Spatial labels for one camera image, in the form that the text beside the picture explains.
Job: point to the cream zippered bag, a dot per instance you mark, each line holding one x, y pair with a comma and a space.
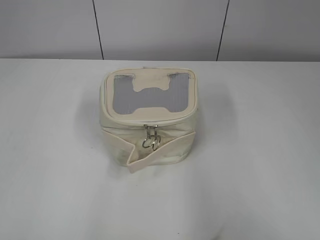
148, 115

